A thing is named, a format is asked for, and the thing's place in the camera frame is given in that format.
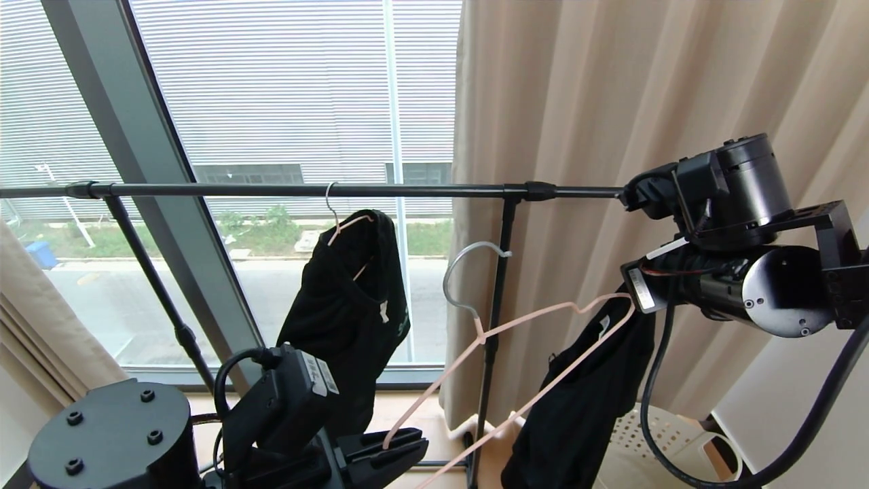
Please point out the window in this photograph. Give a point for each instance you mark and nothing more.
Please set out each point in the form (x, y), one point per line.
(271, 88)

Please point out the white laundry basket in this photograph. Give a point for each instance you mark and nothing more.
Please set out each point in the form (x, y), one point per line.
(652, 448)

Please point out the pink clothes hanger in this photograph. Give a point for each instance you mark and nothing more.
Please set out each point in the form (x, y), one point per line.
(480, 331)
(349, 225)

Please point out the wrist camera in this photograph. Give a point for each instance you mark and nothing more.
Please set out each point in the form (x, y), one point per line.
(278, 401)
(652, 193)

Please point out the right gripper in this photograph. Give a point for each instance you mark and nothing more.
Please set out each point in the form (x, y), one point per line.
(733, 285)

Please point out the black clothes rack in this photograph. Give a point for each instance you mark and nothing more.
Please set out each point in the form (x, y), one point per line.
(271, 191)

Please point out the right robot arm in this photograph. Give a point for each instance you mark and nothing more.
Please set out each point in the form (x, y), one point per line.
(753, 183)

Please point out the black shorts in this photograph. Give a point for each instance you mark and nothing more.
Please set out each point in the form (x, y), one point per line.
(339, 319)

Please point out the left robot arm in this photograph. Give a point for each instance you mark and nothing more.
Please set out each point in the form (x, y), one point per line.
(108, 435)

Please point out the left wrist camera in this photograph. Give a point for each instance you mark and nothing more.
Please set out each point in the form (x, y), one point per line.
(278, 401)

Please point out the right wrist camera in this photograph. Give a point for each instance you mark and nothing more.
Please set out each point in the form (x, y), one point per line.
(652, 193)

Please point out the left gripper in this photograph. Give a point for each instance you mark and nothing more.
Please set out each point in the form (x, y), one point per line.
(319, 475)

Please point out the black garment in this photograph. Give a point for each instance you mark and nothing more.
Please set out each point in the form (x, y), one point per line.
(584, 401)

